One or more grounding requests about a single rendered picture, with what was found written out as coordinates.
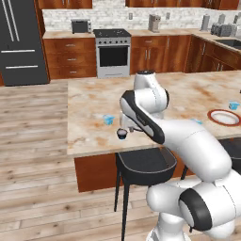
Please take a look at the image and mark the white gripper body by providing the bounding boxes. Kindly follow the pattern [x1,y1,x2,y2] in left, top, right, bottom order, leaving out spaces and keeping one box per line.
[120,112,141,133]

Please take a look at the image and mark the white plate with red rim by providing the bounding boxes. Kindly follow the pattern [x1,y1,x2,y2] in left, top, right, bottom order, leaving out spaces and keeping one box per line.
[206,108,241,127]

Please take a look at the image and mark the small dark round cup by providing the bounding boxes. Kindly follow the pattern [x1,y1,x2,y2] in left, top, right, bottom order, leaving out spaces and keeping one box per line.
[117,127,129,141]

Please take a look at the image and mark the black bar stool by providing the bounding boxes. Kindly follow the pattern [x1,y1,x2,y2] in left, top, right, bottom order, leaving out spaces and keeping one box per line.
[113,147,190,241]
[218,137,241,177]

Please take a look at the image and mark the brown island cabinet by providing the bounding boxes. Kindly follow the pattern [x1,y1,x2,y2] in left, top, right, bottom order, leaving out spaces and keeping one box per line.
[73,152,195,194]

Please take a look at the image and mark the silver stove with oven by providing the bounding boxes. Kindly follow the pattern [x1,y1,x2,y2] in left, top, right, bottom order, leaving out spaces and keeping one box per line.
[92,28,133,79]

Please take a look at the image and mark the brown door cabinet run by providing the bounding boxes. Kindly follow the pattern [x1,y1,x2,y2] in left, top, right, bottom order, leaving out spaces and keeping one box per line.
[129,34,193,75]

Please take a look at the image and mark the brown drawer cabinet run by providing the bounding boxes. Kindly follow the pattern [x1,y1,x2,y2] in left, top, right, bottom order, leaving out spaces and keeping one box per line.
[42,37,98,81]

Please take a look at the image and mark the grey coffee machine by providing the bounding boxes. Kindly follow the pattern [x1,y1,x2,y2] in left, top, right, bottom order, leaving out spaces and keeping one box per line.
[148,13,162,34]

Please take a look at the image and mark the grey toaster oven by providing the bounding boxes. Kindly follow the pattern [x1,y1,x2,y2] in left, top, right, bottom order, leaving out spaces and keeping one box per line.
[71,18,93,35]

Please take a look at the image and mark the brown corner cabinet run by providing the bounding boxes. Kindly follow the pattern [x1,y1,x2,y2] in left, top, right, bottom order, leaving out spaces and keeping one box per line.
[185,35,241,73]

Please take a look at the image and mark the grey canister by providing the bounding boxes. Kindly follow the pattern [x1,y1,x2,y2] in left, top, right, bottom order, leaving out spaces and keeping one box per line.
[217,13,227,25]
[200,14,211,32]

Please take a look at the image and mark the dark sink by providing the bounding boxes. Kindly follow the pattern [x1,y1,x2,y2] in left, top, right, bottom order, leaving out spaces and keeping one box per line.
[216,38,241,50]

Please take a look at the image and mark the dark grey fridge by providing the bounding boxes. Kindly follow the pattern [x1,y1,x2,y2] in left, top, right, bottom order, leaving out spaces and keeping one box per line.
[0,0,51,87]

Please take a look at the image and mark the silver toaster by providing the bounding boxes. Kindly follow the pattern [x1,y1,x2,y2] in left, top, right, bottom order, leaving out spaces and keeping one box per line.
[210,22,238,38]

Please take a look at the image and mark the brown wall cabinets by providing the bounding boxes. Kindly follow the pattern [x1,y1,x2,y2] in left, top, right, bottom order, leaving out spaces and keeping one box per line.
[124,0,241,10]
[36,0,94,10]

